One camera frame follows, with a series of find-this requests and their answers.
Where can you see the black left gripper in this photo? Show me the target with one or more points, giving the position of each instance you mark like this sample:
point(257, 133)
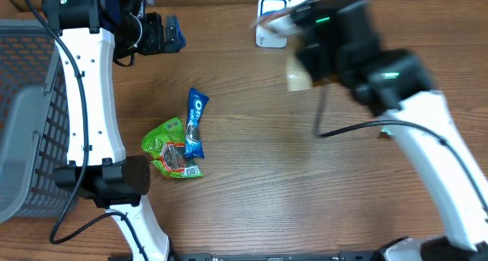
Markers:
point(156, 43)

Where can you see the green snack bag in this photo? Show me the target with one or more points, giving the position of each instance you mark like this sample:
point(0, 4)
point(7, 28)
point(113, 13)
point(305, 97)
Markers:
point(166, 145)

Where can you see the blue Oreo cookie pack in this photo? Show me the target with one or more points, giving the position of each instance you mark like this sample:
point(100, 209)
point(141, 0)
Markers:
point(196, 104)

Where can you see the beige brown snack bag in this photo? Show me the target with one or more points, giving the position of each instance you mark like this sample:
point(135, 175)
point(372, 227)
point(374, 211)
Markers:
point(298, 79)

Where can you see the mint green wipes pack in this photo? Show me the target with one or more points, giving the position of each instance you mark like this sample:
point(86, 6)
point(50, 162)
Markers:
point(385, 132)

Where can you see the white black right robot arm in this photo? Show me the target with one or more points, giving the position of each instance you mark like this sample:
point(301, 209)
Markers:
point(339, 40)

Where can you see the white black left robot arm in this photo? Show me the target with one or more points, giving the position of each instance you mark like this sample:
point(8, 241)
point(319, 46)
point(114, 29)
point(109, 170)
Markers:
point(93, 36)

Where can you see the grey plastic basket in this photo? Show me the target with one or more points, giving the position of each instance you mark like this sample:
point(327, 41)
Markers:
point(34, 122)

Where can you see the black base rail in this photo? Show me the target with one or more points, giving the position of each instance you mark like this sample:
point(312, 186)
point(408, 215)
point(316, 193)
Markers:
point(342, 256)

